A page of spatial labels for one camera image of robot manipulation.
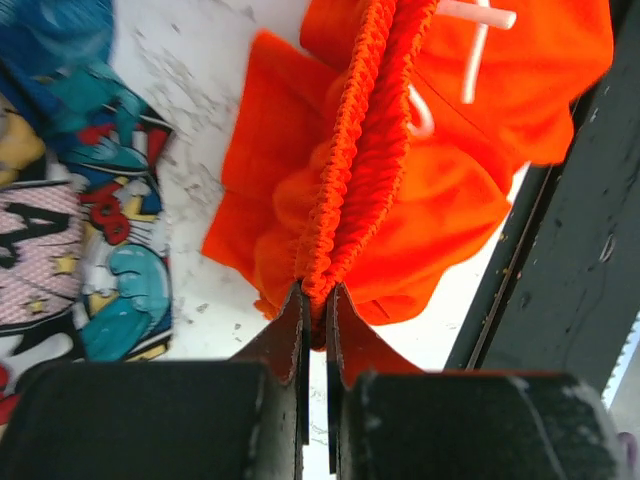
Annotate blue leaf print shorts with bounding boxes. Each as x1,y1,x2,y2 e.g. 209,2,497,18
0,0,121,131

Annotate white slotted cable duct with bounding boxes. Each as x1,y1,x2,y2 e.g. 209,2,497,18
602,309,640,416

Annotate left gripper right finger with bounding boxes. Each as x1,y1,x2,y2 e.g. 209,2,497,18
325,283,423,479

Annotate comic print shorts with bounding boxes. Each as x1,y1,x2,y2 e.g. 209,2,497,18
1,68,173,421

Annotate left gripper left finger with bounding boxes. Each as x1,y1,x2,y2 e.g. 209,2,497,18
231,281,308,479

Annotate orange mesh shorts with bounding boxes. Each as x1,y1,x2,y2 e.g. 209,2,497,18
202,1,614,325

